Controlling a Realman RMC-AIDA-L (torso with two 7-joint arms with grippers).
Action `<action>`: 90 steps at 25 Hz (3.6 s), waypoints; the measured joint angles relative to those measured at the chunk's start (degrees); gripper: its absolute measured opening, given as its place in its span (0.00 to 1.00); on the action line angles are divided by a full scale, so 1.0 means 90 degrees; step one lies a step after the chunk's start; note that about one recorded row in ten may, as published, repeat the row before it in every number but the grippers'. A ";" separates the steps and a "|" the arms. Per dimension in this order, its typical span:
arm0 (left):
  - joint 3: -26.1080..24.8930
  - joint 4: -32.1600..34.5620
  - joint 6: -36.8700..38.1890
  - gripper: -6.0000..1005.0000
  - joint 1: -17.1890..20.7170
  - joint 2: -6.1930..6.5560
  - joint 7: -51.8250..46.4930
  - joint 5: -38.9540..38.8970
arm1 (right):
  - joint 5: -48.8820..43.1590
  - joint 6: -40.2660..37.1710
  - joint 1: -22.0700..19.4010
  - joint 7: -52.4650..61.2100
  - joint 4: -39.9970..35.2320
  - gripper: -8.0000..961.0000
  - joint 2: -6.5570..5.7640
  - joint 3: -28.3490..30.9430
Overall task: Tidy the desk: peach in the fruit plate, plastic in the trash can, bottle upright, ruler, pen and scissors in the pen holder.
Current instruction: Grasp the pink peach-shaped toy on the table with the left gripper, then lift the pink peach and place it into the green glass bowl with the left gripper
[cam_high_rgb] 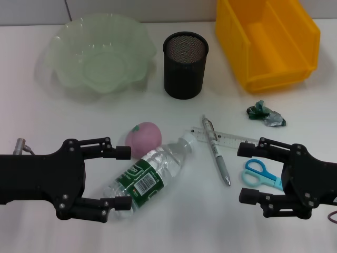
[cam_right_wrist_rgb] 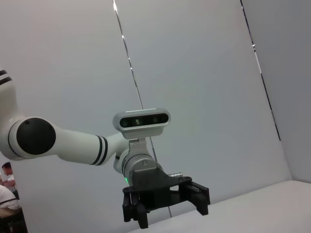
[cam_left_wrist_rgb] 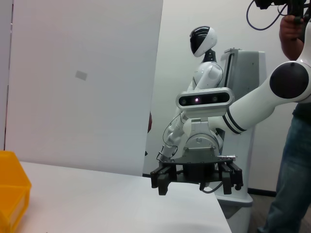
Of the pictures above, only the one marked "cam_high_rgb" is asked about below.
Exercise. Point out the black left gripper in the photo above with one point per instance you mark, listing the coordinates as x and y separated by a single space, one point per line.
39 179

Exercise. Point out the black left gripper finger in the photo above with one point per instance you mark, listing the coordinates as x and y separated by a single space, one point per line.
122 153
122 203

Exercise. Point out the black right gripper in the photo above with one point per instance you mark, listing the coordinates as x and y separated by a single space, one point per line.
308 179

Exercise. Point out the blue scissors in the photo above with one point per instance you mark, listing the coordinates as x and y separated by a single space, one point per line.
263 174

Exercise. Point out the pink peach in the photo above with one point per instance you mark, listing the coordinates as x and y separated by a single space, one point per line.
144 137

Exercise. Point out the grey ballpoint pen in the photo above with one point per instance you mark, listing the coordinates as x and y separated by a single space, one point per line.
218 158

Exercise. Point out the clear green-label water bottle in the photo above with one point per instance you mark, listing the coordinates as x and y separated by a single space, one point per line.
152 168

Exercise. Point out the clear plastic ruler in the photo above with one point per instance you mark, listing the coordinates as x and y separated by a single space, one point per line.
229 139

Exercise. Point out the green plastic wrapper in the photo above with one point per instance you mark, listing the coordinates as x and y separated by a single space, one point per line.
263 113

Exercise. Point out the translucent green fruit plate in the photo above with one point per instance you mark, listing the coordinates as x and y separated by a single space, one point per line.
100 58

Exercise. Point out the black mesh pen holder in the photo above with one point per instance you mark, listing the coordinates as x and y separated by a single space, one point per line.
184 68

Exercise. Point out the yellow plastic bin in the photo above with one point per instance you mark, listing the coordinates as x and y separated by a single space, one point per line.
273 47

